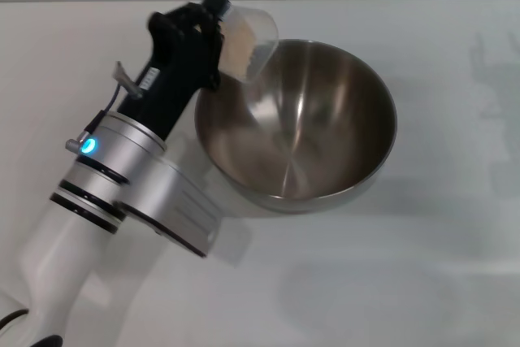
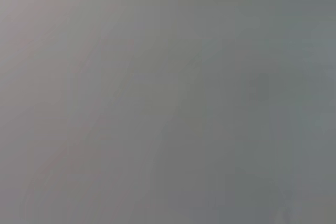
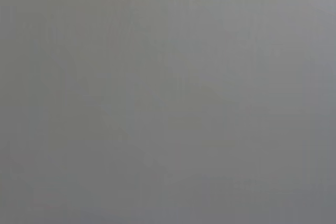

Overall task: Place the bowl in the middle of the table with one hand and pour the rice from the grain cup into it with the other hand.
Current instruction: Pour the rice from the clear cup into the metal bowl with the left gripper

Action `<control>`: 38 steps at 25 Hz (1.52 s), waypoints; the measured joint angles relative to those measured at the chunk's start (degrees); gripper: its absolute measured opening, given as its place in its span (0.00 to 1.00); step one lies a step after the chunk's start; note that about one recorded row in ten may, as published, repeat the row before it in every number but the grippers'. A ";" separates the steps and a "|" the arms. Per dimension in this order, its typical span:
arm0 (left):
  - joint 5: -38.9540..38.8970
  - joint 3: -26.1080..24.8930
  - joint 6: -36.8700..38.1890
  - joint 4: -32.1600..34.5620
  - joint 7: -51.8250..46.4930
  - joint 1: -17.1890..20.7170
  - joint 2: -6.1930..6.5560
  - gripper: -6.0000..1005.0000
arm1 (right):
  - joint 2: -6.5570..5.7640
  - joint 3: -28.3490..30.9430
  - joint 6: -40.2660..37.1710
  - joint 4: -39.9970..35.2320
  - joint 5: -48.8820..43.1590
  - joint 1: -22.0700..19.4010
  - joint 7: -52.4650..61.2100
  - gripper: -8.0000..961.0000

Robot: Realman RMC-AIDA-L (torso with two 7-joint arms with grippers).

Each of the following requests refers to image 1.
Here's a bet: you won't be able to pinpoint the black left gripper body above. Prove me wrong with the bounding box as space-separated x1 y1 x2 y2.
117 7 204 141

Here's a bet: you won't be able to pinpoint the white rice grains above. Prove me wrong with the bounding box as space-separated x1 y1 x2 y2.
221 21 261 80

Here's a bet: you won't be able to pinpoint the clear plastic measuring cup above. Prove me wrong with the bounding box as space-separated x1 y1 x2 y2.
217 2 280 84

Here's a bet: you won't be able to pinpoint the stainless steel mixing bowl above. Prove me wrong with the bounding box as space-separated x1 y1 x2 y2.
193 38 398 215

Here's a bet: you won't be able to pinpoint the thin grey wrist cable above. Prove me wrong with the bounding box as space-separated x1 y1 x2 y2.
98 61 144 120

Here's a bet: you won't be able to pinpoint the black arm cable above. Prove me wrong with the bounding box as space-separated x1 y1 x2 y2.
0 308 30 324

